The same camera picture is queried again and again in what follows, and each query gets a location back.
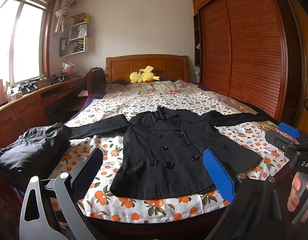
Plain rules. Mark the white wall shelf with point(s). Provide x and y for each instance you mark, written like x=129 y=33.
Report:
x=76 y=37

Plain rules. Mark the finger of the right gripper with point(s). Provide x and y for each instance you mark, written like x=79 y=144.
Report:
x=289 y=130

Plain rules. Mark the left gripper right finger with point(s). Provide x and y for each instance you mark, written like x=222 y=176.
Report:
x=255 y=210

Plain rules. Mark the floral quilt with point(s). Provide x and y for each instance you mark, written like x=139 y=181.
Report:
x=179 y=87

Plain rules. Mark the tied white curtain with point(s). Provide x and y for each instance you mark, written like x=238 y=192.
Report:
x=61 y=14

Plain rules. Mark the folded black clothes pile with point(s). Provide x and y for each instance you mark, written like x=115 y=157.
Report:
x=35 y=153

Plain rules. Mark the wooden louvered wardrobe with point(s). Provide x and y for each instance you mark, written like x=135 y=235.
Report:
x=250 y=50

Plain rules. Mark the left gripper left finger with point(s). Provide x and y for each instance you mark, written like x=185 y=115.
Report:
x=50 y=207

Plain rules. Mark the pink bottle on sill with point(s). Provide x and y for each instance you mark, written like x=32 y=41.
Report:
x=3 y=94

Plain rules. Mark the wooden desk cabinet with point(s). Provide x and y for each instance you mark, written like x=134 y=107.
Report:
x=18 y=116

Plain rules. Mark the black double-breasted coat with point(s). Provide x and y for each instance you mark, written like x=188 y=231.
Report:
x=163 y=151

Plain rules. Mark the dark chair with backpack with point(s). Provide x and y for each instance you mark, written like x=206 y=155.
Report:
x=94 y=79

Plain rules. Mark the window with wooden frame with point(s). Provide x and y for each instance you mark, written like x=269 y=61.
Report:
x=25 y=27

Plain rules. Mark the orange-print white bed sheet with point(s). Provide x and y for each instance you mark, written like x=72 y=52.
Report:
x=100 y=203

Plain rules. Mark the yellow Pikachu plush toy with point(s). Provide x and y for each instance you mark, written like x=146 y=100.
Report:
x=144 y=75

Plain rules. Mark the orange white paper bag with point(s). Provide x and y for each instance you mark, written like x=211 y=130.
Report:
x=67 y=69

